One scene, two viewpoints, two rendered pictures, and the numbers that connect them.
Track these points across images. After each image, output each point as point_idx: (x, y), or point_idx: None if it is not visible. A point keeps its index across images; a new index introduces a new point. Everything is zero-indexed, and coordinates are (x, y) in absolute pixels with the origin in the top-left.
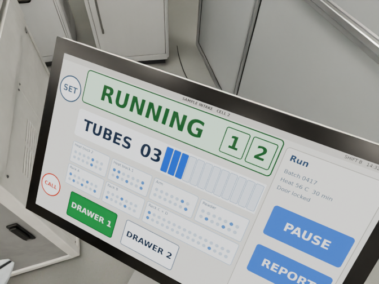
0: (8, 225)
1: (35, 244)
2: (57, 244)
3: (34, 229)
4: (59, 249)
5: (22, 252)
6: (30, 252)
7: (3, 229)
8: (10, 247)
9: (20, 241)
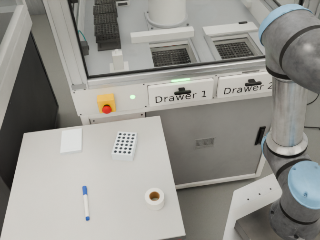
0: (261, 126)
1: (253, 152)
2: (262, 156)
3: (265, 135)
4: (255, 164)
5: (241, 157)
6: (243, 160)
7: (255, 129)
8: (242, 149)
9: (250, 145)
